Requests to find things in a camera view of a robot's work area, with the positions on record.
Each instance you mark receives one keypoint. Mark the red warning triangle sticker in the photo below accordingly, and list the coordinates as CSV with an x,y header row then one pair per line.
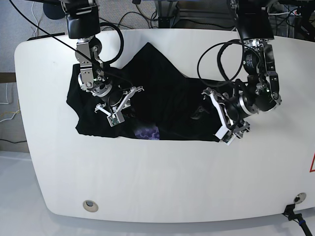
x,y
312,168

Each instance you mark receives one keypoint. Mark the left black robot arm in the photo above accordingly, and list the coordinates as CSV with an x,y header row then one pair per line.
x,y
232,99

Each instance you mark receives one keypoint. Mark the right table grommet hole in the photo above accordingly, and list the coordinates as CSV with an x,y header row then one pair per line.
x,y
300,198

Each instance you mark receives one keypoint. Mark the black clamp with cable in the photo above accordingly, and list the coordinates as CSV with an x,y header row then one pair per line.
x,y
296,217

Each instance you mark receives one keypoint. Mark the central aluminium stand post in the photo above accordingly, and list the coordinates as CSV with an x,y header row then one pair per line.
x,y
168,13

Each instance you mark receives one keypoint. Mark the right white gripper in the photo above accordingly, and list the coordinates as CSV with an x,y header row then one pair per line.
x,y
117,101

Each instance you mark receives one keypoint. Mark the black T-shirt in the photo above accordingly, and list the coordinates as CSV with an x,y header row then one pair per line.
x,y
170,106

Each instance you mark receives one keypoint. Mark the table grommet hole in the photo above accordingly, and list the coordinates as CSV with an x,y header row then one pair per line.
x,y
300,198
90,206

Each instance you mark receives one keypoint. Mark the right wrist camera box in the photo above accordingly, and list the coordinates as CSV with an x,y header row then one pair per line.
x,y
115,119

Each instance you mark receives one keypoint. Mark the round grey lamp base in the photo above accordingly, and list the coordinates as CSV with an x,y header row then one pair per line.
x,y
53,10

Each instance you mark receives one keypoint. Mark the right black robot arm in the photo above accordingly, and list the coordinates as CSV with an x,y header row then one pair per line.
x,y
97,76

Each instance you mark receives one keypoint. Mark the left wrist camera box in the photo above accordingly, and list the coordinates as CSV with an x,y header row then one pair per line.
x,y
225,135

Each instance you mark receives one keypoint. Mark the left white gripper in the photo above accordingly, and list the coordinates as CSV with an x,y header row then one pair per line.
x,y
237,127

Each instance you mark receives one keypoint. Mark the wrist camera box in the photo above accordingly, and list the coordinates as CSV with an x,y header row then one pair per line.
x,y
115,119
225,135

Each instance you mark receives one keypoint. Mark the left table grommet hole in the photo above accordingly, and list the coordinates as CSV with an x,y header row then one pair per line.
x,y
90,206

